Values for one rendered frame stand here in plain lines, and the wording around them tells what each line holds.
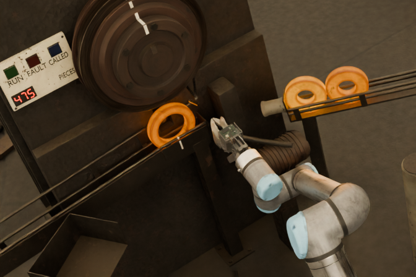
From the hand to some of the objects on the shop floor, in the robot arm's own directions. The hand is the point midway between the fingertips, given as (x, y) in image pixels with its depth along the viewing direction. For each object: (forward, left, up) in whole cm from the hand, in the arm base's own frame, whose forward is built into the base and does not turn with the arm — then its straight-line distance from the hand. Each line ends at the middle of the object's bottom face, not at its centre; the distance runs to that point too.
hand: (214, 122), depth 280 cm
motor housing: (+1, -18, -76) cm, 78 cm away
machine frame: (+52, +24, -74) cm, 93 cm away
